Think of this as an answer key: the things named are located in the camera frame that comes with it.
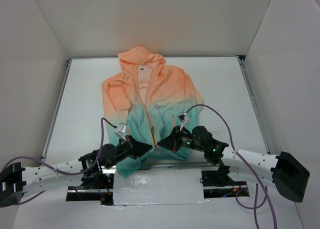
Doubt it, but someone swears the orange and teal hooded jacket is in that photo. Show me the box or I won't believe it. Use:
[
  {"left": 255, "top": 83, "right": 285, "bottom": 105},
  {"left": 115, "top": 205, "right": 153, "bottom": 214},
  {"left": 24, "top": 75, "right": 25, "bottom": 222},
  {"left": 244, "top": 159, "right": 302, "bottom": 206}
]
[{"left": 102, "top": 46, "right": 204, "bottom": 178}]

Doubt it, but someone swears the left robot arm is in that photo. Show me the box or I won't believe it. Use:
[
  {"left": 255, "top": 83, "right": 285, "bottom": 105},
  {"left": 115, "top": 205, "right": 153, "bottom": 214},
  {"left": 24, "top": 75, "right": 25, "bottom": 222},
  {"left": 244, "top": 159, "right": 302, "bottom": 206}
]
[{"left": 0, "top": 135, "right": 152, "bottom": 208}]

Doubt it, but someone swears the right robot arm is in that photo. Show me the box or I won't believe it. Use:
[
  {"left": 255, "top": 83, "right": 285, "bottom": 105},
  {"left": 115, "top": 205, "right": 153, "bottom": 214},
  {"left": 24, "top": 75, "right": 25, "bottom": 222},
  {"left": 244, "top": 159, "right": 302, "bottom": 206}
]
[{"left": 158, "top": 126, "right": 310, "bottom": 203}]

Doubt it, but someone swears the white taped front panel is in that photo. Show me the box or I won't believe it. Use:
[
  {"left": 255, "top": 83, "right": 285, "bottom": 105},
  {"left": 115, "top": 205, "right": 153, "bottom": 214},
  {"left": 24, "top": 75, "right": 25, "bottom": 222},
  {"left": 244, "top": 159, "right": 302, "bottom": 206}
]
[{"left": 113, "top": 169, "right": 206, "bottom": 206}]

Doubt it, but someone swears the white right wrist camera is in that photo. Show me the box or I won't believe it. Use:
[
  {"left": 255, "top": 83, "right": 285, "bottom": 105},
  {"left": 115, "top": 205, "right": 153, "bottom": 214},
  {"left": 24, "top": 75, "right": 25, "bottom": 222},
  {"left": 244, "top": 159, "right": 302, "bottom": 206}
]
[{"left": 177, "top": 112, "right": 190, "bottom": 131}]

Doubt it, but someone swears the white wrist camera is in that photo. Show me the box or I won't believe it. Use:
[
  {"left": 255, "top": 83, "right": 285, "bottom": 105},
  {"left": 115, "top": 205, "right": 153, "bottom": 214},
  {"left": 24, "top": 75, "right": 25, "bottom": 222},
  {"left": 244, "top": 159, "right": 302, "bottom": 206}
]
[
  {"left": 114, "top": 122, "right": 127, "bottom": 142},
  {"left": 177, "top": 112, "right": 190, "bottom": 131}
]

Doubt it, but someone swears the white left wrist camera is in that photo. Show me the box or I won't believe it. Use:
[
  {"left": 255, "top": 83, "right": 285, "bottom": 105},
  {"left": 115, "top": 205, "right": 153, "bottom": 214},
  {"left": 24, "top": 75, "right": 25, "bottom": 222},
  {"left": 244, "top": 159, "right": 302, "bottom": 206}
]
[{"left": 114, "top": 122, "right": 127, "bottom": 142}]

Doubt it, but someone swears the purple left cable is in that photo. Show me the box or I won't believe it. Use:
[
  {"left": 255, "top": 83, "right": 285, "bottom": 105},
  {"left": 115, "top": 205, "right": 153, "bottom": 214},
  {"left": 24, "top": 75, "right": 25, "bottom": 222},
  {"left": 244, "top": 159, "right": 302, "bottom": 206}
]
[{"left": 4, "top": 117, "right": 118, "bottom": 205}]

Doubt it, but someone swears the purple cable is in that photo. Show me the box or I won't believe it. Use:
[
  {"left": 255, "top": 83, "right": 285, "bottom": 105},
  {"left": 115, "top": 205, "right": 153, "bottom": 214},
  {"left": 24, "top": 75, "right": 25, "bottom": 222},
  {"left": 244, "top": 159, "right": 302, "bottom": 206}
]
[
  {"left": 186, "top": 104, "right": 278, "bottom": 229},
  {"left": 4, "top": 117, "right": 118, "bottom": 205}
]

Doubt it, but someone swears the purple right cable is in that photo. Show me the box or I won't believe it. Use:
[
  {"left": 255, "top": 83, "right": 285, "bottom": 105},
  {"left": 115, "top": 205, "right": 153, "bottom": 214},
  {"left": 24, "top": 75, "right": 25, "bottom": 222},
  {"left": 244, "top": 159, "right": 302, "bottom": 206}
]
[{"left": 186, "top": 104, "right": 278, "bottom": 229}]

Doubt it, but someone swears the aluminium table frame rail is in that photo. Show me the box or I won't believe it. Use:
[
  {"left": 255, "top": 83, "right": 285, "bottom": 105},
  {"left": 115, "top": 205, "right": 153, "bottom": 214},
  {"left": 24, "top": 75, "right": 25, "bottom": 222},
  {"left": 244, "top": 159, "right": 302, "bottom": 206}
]
[{"left": 236, "top": 55, "right": 271, "bottom": 154}]

